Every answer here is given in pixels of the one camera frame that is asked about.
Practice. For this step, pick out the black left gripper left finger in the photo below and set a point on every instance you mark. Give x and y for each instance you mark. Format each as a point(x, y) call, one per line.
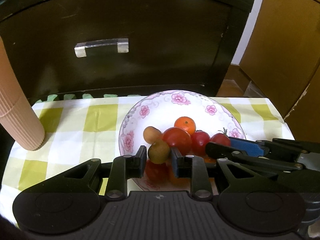
point(123, 168)

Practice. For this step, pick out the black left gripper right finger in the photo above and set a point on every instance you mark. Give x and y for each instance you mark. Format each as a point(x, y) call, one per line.
point(194, 168)

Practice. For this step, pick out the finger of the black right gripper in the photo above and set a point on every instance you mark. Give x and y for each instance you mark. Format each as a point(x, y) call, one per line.
point(277, 148)
point(217, 151)

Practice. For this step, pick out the red cherry tomato with stem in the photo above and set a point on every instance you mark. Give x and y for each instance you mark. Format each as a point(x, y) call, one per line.
point(221, 138)

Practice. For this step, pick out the large red tomato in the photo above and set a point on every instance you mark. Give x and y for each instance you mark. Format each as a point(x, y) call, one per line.
point(178, 138)

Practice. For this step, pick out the brown longan cluster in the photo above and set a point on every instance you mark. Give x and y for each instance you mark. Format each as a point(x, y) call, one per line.
point(158, 152)

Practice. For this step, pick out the orange tangerine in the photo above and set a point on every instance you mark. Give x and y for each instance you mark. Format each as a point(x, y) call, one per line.
point(208, 159)
point(186, 123)

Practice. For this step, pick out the tan longan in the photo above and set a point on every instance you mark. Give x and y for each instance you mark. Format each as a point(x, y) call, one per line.
point(151, 134)

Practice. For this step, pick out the white floral ceramic plate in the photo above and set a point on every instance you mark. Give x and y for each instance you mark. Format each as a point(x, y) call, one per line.
point(162, 109)

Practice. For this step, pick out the brown wooden wardrobe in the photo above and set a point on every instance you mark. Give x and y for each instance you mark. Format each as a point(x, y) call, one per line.
point(282, 59)

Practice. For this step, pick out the pink ribbed cylindrical case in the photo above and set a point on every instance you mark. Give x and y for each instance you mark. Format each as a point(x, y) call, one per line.
point(17, 115)

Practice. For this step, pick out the dark wooden drawer cabinet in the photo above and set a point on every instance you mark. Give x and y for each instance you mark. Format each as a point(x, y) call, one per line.
point(173, 44)

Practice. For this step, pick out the silver drawer handle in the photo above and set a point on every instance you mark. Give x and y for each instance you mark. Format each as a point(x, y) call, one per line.
point(102, 47)

